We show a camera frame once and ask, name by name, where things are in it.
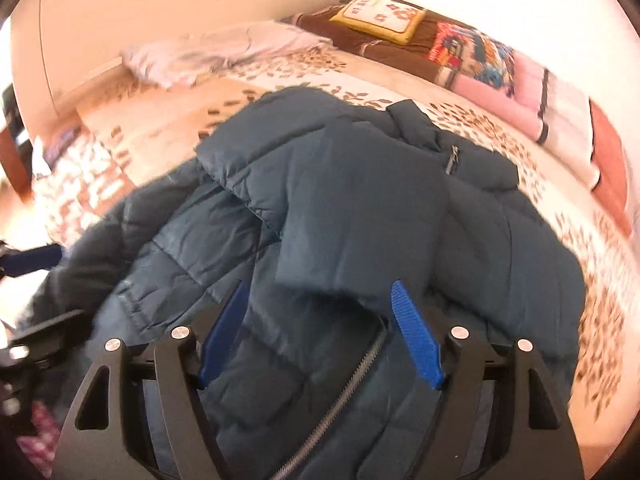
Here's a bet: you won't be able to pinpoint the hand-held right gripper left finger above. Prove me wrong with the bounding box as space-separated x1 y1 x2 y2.
52 280 251 480

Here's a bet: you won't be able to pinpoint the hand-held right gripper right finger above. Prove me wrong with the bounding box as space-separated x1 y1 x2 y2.
390 280 586 480

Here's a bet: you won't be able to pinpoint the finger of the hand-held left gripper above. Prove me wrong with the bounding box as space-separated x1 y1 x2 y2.
0 309 93 368
0 242 68 278

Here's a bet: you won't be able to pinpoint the dark blue puffer jacket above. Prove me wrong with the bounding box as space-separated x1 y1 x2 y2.
30 85 588 480

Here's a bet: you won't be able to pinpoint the plaid pants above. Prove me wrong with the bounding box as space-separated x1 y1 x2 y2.
15 400 63 478

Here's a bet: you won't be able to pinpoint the brown wooden furniture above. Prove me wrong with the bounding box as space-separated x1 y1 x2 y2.
0 85 33 206

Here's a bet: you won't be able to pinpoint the beige leaf-patterned blanket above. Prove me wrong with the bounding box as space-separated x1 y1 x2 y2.
32 45 640 421

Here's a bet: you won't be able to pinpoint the salmon pillow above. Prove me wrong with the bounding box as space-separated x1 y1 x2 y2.
587 97 636 238

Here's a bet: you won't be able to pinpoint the pink striped pillow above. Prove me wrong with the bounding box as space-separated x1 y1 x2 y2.
507 52 601 191

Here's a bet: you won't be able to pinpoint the lilac cloth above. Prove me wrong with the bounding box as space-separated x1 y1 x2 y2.
121 21 333 91

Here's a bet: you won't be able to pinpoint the brown folded blanket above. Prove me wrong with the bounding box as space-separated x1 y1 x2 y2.
280 2 451 83

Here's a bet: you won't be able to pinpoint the colourful printed cushion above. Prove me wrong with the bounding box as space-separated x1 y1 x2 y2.
427 22 516 96

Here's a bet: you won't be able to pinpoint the yellow flowered cushion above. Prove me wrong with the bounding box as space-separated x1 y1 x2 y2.
328 0 427 45

